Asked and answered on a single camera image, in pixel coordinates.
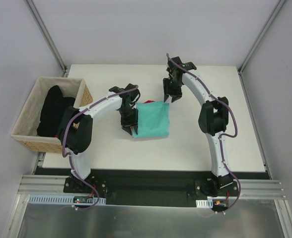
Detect right rear aluminium post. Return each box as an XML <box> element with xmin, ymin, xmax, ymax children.
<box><xmin>238</xmin><ymin>0</ymin><xmax>288</xmax><ymax>75</ymax></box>

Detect aluminium post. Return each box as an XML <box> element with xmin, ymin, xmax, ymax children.
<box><xmin>238</xmin><ymin>0</ymin><xmax>288</xmax><ymax>75</ymax></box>
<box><xmin>24</xmin><ymin>0</ymin><xmax>67</xmax><ymax>75</ymax></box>

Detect white cable duct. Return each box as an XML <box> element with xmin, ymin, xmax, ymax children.
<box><xmin>196</xmin><ymin>199</ymin><xmax>213</xmax><ymax>209</ymax></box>
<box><xmin>29</xmin><ymin>195</ymin><xmax>106</xmax><ymax>206</ymax></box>

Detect teal t shirt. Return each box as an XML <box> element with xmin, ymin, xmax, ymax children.
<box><xmin>133</xmin><ymin>101</ymin><xmax>170</xmax><ymax>138</ymax></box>

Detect left rear aluminium post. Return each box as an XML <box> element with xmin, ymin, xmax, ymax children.
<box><xmin>24</xmin><ymin>0</ymin><xmax>67</xmax><ymax>75</ymax></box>

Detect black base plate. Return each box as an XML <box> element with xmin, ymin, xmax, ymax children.
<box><xmin>63</xmin><ymin>168</ymin><xmax>244</xmax><ymax>206</ymax></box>

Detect right white cable duct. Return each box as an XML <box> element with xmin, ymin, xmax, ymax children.
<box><xmin>196</xmin><ymin>199</ymin><xmax>213</xmax><ymax>209</ymax></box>

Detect aluminium rail frame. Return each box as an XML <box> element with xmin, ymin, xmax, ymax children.
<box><xmin>4</xmin><ymin>147</ymin><xmax>292</xmax><ymax>238</ymax></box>

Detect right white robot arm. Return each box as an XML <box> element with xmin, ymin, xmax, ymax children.
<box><xmin>163</xmin><ymin>56</ymin><xmax>229</xmax><ymax>196</ymax></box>

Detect left white cable duct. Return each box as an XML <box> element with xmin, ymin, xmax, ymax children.
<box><xmin>29</xmin><ymin>195</ymin><xmax>106</xmax><ymax>206</ymax></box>

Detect black t shirt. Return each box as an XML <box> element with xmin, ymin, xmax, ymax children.
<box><xmin>37</xmin><ymin>85</ymin><xmax>75</xmax><ymax>137</ymax></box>

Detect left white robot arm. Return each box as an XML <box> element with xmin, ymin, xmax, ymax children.
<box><xmin>57</xmin><ymin>84</ymin><xmax>141</xmax><ymax>193</ymax></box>

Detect wicker laundry basket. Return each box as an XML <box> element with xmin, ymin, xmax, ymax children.
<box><xmin>10</xmin><ymin>76</ymin><xmax>94</xmax><ymax>153</ymax></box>

